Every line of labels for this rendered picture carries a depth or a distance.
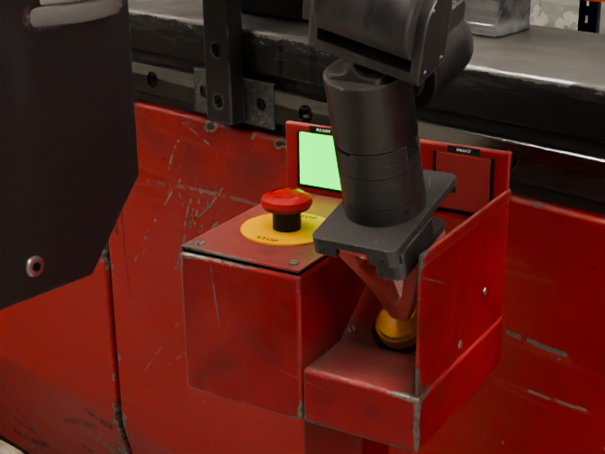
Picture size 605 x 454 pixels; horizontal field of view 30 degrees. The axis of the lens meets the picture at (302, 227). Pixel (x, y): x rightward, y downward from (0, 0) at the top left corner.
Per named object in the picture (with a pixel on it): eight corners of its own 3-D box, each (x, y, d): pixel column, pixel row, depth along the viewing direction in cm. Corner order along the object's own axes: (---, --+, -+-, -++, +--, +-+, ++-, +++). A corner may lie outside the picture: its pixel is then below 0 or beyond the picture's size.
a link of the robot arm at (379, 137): (303, 69, 72) (382, 79, 69) (356, 24, 76) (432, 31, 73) (320, 163, 75) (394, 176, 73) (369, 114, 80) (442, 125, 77)
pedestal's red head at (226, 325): (185, 388, 88) (173, 168, 82) (291, 314, 101) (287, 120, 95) (417, 456, 79) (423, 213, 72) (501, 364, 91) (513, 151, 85)
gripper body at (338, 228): (460, 195, 81) (451, 104, 77) (398, 276, 74) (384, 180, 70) (380, 183, 84) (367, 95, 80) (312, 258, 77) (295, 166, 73)
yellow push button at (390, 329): (374, 349, 86) (366, 334, 84) (392, 309, 88) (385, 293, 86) (419, 361, 84) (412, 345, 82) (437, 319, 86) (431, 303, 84)
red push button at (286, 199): (251, 240, 87) (249, 195, 86) (278, 224, 90) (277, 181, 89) (295, 249, 85) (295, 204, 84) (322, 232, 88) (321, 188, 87)
